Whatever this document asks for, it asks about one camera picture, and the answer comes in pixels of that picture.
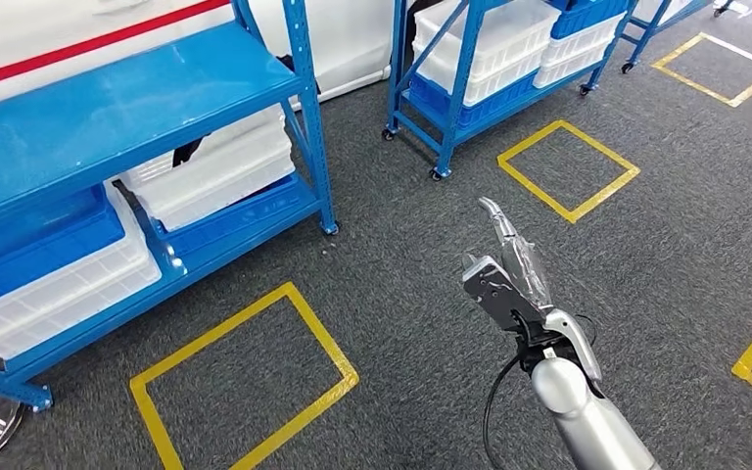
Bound blue wheeled shelf rack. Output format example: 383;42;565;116
621;0;740;74
381;0;640;181

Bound blue metal shelf rack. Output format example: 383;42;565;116
0;0;340;413

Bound wide white plastic bin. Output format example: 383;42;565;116
116;107;296;233

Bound blue bin in wheeled rack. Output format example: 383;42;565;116
408;70;541;129

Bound yellow floor tape square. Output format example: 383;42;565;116
129;280;361;470

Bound white car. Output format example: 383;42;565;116
0;0;416;115

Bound small stacked white bins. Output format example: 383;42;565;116
533;13;625;90

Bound small blue plastic bin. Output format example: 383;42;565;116
547;0;631;40

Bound large white plastic bin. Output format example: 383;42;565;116
0;181;164;361

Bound red barrier belt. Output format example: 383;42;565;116
0;0;231;94

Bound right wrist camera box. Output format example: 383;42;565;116
461;254;549;333

